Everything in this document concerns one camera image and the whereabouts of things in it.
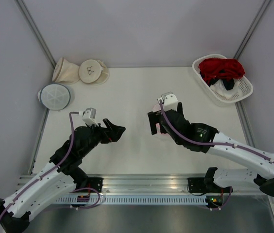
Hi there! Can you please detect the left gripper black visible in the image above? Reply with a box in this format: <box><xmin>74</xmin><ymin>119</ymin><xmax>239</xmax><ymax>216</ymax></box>
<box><xmin>80</xmin><ymin>118</ymin><xmax>125</xmax><ymax>157</ymax></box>

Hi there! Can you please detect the pink-trimmed mesh laundry bag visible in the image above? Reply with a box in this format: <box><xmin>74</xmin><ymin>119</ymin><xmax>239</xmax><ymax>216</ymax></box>
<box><xmin>143</xmin><ymin>103</ymin><xmax>170</xmax><ymax>141</ymax></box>

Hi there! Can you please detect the red bra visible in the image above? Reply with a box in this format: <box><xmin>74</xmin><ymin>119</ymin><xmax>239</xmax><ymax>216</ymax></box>
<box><xmin>198</xmin><ymin>58</ymin><xmax>245</xmax><ymax>84</ymax></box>

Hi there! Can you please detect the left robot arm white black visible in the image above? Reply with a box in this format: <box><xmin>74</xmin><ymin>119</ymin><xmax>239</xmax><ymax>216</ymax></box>
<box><xmin>0</xmin><ymin>118</ymin><xmax>126</xmax><ymax>233</ymax></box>

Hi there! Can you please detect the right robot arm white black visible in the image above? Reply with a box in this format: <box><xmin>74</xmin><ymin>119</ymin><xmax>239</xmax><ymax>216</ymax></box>
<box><xmin>148</xmin><ymin>102</ymin><xmax>274</xmax><ymax>197</ymax></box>

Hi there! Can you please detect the beige laundry bag bra logo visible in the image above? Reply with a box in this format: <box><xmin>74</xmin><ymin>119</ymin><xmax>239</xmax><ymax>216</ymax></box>
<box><xmin>78</xmin><ymin>59</ymin><xmax>110</xmax><ymax>85</ymax></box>

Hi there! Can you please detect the grey-trimmed mesh laundry bag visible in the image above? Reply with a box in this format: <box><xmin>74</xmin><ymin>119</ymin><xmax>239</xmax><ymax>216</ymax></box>
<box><xmin>37</xmin><ymin>83</ymin><xmax>73</xmax><ymax>111</ymax></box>

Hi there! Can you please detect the beige laundry bag left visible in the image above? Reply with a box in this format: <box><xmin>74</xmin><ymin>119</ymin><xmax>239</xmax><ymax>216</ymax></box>
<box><xmin>52</xmin><ymin>57</ymin><xmax>80</xmax><ymax>84</ymax></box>

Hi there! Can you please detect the white garment in basket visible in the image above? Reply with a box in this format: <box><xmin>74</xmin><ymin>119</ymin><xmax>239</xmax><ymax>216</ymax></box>
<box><xmin>210</xmin><ymin>80</ymin><xmax>243</xmax><ymax>101</ymax></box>

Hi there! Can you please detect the white perforated plastic basket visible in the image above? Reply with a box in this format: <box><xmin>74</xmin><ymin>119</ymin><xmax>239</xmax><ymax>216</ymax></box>
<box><xmin>192</xmin><ymin>54</ymin><xmax>254</xmax><ymax>107</ymax></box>

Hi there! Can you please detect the black garment in basket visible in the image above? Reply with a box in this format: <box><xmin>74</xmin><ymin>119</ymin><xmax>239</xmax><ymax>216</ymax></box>
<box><xmin>200</xmin><ymin>68</ymin><xmax>238</xmax><ymax>90</ymax></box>

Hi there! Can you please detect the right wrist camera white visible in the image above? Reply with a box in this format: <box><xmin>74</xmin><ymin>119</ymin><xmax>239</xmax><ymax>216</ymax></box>
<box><xmin>157</xmin><ymin>92</ymin><xmax>178</xmax><ymax>111</ymax></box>

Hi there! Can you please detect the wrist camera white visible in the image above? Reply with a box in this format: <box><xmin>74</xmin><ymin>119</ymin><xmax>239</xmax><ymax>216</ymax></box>
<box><xmin>157</xmin><ymin>92</ymin><xmax>178</xmax><ymax>111</ymax></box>
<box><xmin>78</xmin><ymin>107</ymin><xmax>100</xmax><ymax>127</ymax></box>

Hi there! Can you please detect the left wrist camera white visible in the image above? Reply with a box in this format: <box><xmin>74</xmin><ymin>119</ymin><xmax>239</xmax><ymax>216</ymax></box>
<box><xmin>78</xmin><ymin>107</ymin><xmax>100</xmax><ymax>127</ymax></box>

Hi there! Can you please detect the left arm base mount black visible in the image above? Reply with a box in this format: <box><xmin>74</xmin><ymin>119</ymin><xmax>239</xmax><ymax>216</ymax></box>
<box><xmin>75</xmin><ymin>177</ymin><xmax>103</xmax><ymax>193</ymax></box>

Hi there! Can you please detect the aluminium mounting rail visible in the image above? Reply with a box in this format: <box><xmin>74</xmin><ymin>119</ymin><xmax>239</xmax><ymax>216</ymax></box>
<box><xmin>15</xmin><ymin>173</ymin><xmax>274</xmax><ymax>195</ymax></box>

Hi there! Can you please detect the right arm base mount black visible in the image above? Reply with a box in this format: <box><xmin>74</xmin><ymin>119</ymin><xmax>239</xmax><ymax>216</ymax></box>
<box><xmin>187</xmin><ymin>177</ymin><xmax>230</xmax><ymax>196</ymax></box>

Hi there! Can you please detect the white slotted cable duct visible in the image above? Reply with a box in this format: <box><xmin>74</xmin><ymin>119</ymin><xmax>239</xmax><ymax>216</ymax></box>
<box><xmin>54</xmin><ymin>194</ymin><xmax>207</xmax><ymax>205</ymax></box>

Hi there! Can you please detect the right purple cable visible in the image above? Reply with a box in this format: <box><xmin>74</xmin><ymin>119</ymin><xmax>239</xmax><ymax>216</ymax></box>
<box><xmin>158</xmin><ymin>100</ymin><xmax>274</xmax><ymax>212</ymax></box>

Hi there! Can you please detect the left aluminium frame post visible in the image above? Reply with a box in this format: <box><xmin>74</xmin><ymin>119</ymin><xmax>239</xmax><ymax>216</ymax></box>
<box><xmin>15</xmin><ymin>0</ymin><xmax>56</xmax><ymax>68</ymax></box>

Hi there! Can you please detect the aluminium frame post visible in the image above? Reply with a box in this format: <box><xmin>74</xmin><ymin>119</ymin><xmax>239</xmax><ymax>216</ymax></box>
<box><xmin>15</xmin><ymin>0</ymin><xmax>56</xmax><ymax>68</ymax></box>
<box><xmin>233</xmin><ymin>0</ymin><xmax>273</xmax><ymax>60</ymax></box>

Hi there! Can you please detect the right aluminium frame post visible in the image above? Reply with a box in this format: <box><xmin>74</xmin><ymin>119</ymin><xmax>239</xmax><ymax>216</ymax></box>
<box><xmin>233</xmin><ymin>0</ymin><xmax>273</xmax><ymax>60</ymax></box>

